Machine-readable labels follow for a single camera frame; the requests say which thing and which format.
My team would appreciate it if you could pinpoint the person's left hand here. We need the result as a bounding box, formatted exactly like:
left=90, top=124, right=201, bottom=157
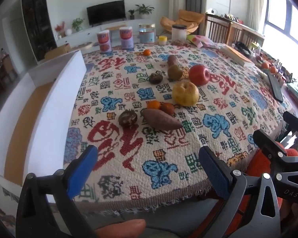
left=95, top=219, right=146, bottom=238

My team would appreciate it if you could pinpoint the orange red cushion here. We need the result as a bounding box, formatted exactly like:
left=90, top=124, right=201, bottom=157
left=236, top=141, right=298, bottom=236

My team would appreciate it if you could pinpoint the white cardboard box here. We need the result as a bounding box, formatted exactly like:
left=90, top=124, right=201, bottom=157
left=0, top=50, right=86, bottom=198

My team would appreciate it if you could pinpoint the front dark mangosteen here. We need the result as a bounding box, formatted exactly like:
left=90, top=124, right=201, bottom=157
left=118, top=110, right=138, bottom=127

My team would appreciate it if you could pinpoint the dark mangosteen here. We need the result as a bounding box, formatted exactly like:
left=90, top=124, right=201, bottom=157
left=148, top=73, right=163, bottom=85
left=118, top=110, right=138, bottom=127

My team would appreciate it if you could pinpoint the black tablet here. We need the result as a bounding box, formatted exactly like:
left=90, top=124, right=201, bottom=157
left=268, top=74, right=284, bottom=103

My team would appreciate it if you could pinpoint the front sweet potato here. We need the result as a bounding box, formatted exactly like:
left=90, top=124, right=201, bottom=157
left=142, top=108, right=183, bottom=131

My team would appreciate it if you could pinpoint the sweet potato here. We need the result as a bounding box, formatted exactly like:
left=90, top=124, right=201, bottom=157
left=167, top=55, right=178, bottom=67
left=142, top=108, right=183, bottom=131

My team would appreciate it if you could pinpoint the dark orange tangerine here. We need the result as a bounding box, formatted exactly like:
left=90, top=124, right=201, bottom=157
left=160, top=103, right=175, bottom=116

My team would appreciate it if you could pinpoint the yellow pear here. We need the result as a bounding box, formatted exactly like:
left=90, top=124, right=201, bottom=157
left=172, top=81, right=200, bottom=107

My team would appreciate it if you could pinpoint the patterned woven tablecloth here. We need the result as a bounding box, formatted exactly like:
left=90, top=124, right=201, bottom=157
left=64, top=44, right=292, bottom=208

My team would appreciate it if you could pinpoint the orange fruit on sill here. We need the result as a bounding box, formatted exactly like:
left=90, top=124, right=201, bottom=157
left=261, top=62, right=270, bottom=69
left=270, top=66, right=277, bottom=75

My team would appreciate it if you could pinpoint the front small orange tangerine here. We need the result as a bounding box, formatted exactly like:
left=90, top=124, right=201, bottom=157
left=147, top=101, right=161, bottom=110

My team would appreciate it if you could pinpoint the small orange tangerine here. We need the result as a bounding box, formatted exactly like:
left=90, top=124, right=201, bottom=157
left=142, top=49, right=151, bottom=57
left=147, top=101, right=161, bottom=110

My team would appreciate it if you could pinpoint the red apple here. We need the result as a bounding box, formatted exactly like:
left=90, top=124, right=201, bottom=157
left=189, top=65, right=210, bottom=86

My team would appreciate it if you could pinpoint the brown kiwi fruit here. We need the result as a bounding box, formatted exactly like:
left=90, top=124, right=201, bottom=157
left=167, top=65, right=183, bottom=81

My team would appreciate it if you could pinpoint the rear dark mangosteen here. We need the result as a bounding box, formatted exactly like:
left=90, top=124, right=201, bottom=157
left=148, top=73, right=163, bottom=85

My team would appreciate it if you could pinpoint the paperback book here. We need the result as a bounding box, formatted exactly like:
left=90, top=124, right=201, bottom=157
left=219, top=44, right=255, bottom=67

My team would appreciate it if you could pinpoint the rear sweet potato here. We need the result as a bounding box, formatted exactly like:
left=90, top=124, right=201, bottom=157
left=167, top=55, right=178, bottom=67

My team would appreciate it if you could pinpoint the white tv cabinet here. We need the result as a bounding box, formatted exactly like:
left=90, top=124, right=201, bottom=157
left=56, top=18, right=160, bottom=47

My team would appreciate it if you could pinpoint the left pink purple can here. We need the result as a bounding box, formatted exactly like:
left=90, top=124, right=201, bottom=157
left=97, top=30, right=112, bottom=54

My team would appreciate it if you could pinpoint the pink purple can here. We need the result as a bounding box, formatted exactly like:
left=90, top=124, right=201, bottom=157
left=97, top=30, right=112, bottom=54
left=119, top=26, right=134, bottom=50

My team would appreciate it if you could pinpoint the pink snack bag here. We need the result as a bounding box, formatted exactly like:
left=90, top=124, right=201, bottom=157
left=187, top=35, right=218, bottom=49

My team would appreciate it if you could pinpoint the right pink purple can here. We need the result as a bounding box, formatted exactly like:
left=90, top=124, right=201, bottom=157
left=119, top=26, right=134, bottom=50

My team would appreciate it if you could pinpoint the rear small orange tangerine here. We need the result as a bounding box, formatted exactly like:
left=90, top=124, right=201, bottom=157
left=142, top=49, right=151, bottom=57

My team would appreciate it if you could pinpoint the pile of nuts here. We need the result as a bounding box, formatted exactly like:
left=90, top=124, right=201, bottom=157
left=172, top=40, right=188, bottom=46

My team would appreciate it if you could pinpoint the red flower plant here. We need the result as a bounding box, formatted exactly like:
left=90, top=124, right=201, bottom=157
left=55, top=21, right=65, bottom=37

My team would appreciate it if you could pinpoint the dark glass cabinet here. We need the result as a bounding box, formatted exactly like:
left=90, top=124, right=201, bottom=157
left=21, top=0, right=56, bottom=61

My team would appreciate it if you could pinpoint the wooden chair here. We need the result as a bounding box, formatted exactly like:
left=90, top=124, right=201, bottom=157
left=204, top=13, right=265, bottom=47

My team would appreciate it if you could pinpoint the left green potted plant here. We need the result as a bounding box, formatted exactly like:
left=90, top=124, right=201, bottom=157
left=72, top=18, right=84, bottom=32

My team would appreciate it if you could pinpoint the small yellow lid jar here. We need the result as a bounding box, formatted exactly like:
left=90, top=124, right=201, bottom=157
left=158, top=36, right=168, bottom=46

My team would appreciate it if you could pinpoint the clear jar black lid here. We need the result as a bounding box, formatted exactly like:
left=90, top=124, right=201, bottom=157
left=172, top=24, right=187, bottom=42

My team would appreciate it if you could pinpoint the clear jar gold lid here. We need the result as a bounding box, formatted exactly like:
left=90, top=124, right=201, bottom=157
left=139, top=24, right=156, bottom=46

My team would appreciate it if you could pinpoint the orange lounge chair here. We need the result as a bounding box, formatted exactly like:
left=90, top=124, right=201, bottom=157
left=160, top=9, right=205, bottom=34

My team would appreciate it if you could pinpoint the small potted plant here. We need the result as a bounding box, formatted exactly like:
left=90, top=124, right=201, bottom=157
left=128, top=9, right=135, bottom=20

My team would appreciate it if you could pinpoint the black television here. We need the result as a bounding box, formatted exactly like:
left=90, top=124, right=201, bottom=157
left=86, top=0, right=126, bottom=26

